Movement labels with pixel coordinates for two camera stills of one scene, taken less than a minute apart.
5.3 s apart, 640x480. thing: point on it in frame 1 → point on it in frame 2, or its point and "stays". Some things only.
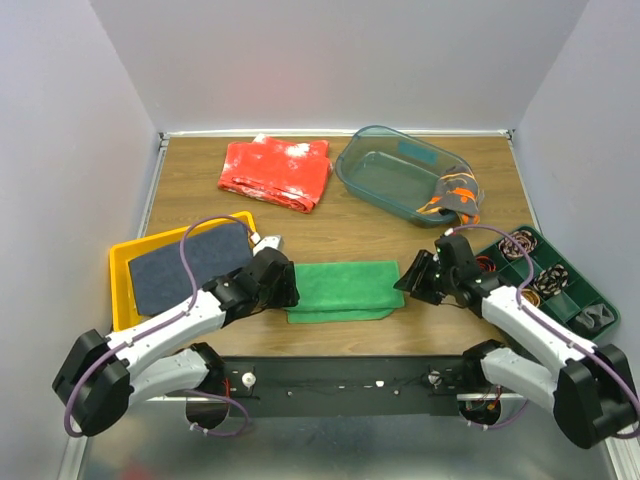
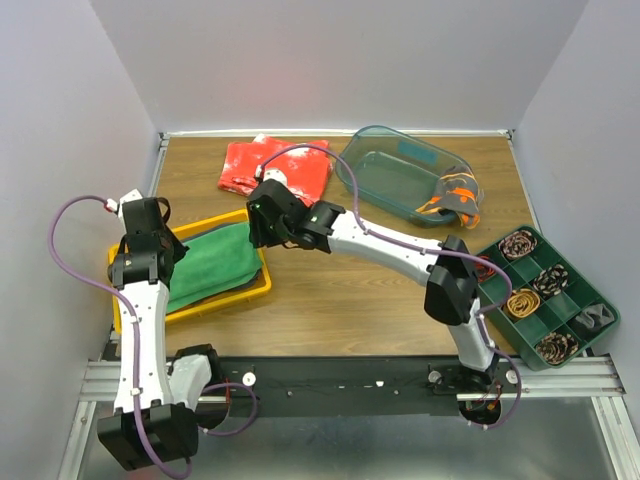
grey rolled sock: x=596 y=317 stays
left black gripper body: x=281 y=295 → x=179 y=249
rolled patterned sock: x=552 y=280 stays
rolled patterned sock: x=524 y=237 stays
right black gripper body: x=450 y=278 → x=264 y=232
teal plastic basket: x=394 y=172 stays
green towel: x=346 y=292 → x=216 y=261
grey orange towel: x=457 y=190 stays
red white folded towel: x=287 y=173 stays
